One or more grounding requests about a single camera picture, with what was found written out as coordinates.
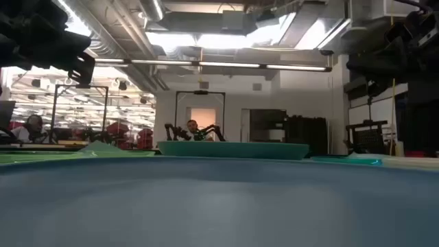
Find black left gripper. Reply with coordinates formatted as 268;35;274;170
0;0;96;86

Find translucent green plastic plate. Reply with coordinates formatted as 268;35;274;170
0;140;156;165

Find translucent blue plastic plate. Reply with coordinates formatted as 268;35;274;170
310;155;383;167

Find large teal plastic plate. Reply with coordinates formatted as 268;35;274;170
157;141;311;161

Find large blue plastic plate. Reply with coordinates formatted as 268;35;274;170
0;156;439;247

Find red equipment cases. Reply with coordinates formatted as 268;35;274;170
105;121;154;150

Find grey monitor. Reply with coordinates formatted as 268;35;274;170
0;100;16;130

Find black stacked crates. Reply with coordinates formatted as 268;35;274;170
285;115;329;156

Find person behind black robot arms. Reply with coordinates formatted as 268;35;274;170
186;119;214;142

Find grey ceiling box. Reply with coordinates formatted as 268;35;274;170
222;10;248;32

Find wide black metal frame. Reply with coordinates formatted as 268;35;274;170
49;84;110;144

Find yellow hanging cable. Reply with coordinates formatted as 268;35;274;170
388;78;397;156

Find black wire cart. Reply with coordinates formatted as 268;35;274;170
345;119;389;155

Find round silver ventilation duct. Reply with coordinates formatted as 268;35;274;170
138;0;166;22

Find dark wall screen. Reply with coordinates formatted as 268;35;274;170
249;108;287;142

